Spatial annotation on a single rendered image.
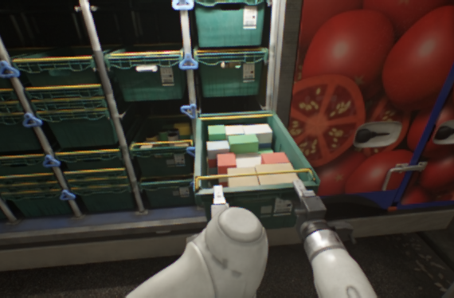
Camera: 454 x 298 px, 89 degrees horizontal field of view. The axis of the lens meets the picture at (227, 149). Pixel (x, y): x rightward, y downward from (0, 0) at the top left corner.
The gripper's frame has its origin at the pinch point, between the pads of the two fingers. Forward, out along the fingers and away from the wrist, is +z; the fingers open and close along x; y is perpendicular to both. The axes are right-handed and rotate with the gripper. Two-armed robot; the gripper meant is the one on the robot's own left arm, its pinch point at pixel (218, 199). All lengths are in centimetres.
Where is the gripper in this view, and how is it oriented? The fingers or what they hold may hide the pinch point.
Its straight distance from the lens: 74.5
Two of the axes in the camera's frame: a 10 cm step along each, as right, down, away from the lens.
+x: -0.2, -8.4, -5.4
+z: -0.9, -5.3, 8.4
